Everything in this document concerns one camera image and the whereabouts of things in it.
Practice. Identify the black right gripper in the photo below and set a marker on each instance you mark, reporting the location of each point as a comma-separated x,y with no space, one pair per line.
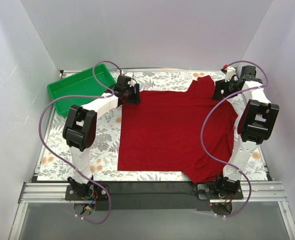
217,90

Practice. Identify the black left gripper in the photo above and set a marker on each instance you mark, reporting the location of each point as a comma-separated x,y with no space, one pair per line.
134,94

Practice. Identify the red t shirt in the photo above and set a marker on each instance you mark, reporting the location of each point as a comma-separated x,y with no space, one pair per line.
181,131

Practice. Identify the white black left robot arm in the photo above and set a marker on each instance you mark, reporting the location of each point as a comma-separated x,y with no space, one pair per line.
80,129

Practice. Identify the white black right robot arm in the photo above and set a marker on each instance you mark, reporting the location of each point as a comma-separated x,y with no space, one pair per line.
255,124

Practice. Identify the green plastic tray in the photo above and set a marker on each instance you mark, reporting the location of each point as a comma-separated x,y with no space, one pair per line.
81,83

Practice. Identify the floral patterned table mat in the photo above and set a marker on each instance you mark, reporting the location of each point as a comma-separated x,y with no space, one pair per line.
104,151

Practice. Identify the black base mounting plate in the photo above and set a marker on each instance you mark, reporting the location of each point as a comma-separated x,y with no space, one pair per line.
153,195

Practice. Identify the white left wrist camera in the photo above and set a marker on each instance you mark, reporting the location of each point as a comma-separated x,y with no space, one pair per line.
131,82

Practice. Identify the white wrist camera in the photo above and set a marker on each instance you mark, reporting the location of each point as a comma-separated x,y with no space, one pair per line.
131,82
229,72

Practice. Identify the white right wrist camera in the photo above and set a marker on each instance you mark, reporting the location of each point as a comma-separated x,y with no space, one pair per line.
229,72

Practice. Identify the aluminium frame rail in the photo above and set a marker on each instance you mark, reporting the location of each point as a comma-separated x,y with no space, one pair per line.
262,214

